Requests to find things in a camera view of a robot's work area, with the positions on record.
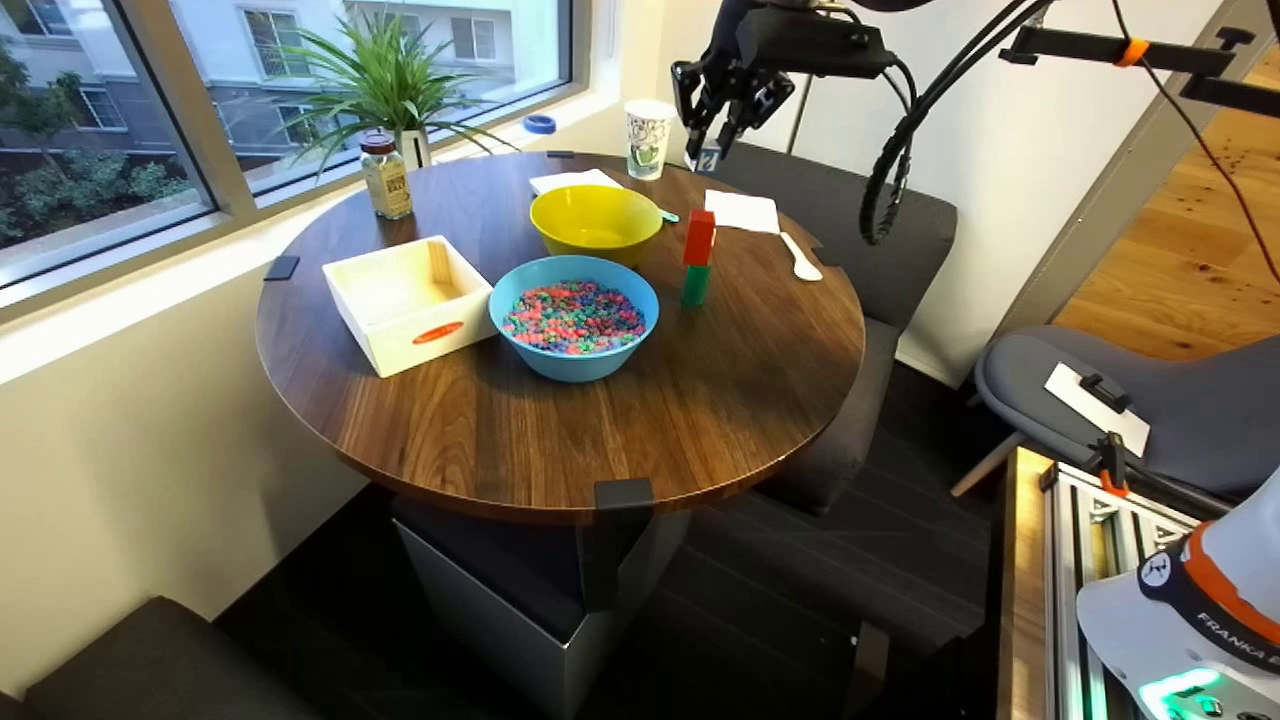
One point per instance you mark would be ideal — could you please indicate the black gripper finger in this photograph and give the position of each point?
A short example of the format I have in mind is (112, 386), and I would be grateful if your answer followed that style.
(691, 97)
(755, 113)

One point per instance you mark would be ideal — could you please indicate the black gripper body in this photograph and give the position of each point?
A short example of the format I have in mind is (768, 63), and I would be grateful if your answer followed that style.
(762, 41)

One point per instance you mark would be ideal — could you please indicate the small wooden number cube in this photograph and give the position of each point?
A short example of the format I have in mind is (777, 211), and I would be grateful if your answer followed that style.
(710, 158)

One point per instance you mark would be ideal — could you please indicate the printed paper cup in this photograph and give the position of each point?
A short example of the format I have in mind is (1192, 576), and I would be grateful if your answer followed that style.
(651, 141)

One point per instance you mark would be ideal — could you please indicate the flat white napkin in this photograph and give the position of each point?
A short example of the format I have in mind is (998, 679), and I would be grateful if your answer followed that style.
(743, 211)

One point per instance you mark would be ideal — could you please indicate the teal plastic scoop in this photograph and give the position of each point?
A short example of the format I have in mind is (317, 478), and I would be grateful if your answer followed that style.
(670, 212)

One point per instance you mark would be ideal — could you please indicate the dark grey sofa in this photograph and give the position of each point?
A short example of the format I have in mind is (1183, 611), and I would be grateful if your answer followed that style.
(843, 227)

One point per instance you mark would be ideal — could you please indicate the folded white napkin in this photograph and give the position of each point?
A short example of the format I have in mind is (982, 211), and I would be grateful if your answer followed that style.
(572, 183)

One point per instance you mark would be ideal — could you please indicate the blue round lid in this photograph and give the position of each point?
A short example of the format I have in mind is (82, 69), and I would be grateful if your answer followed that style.
(537, 125)

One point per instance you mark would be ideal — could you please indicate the yellow bowl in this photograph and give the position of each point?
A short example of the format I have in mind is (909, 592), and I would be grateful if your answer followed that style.
(593, 222)

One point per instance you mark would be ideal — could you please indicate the white plastic spoon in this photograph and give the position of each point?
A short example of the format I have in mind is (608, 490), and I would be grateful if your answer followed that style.
(804, 265)

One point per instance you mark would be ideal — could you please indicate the green cylinder block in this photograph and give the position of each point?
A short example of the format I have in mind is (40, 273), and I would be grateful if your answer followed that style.
(694, 288)

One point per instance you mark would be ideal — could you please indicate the multicoloured beads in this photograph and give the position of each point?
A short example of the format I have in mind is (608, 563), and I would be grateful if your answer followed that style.
(577, 316)

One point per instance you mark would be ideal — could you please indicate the blue bowl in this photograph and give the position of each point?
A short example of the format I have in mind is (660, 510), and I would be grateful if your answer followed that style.
(572, 360)

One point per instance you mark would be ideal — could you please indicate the green potted plant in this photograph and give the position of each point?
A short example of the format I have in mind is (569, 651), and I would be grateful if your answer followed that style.
(381, 81)

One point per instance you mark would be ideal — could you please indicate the glass jar with dark lid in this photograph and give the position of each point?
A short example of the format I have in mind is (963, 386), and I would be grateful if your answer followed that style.
(385, 183)

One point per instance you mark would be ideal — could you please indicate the white wooden box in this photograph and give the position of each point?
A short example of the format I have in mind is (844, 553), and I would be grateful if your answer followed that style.
(385, 333)

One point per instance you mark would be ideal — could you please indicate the black table edge clamp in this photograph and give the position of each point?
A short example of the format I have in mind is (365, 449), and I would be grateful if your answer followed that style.
(281, 271)

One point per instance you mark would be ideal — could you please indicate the white paper tag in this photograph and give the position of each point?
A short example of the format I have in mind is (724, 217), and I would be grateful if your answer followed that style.
(1096, 409)

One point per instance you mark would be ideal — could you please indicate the grey shell chair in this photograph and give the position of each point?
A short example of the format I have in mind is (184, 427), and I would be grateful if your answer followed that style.
(1201, 412)

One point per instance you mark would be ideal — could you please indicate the wooden board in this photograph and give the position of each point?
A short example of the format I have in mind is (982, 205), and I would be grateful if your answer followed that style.
(1026, 585)

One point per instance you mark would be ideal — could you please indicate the grey metal table base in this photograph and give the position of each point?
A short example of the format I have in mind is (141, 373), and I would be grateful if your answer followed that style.
(506, 642)

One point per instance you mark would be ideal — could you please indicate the dark grey bench seat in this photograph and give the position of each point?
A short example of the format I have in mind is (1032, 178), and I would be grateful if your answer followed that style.
(145, 664)

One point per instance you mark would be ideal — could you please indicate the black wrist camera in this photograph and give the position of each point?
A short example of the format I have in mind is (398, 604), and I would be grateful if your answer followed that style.
(844, 41)

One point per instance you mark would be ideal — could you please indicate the grey window frame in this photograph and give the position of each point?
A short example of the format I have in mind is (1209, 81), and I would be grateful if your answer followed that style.
(184, 106)

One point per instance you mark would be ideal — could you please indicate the aluminium extrusion frame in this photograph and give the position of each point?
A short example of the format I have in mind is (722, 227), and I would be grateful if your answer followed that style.
(1107, 563)

